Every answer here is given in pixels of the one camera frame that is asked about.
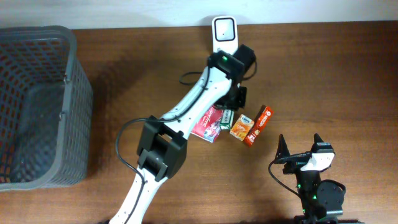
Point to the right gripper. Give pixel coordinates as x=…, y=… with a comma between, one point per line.
x=298, y=160

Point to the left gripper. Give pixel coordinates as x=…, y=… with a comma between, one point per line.
x=234, y=101

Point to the green gum pack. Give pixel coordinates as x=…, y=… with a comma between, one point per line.
x=227, y=119

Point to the orange tissue pack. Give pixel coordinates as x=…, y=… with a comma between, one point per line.
x=241, y=127

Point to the red Nescafe sachet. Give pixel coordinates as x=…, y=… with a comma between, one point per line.
x=261, y=120

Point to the purple red Carefree pack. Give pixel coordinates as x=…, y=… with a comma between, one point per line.
x=208, y=127

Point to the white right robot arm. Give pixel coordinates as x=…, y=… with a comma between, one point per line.
x=321, y=199

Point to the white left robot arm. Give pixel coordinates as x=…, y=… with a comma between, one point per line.
x=162, y=147

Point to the white barcode scanner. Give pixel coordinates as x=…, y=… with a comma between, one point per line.
x=224, y=34

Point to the grey plastic basket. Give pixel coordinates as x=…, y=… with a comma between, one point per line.
x=46, y=109

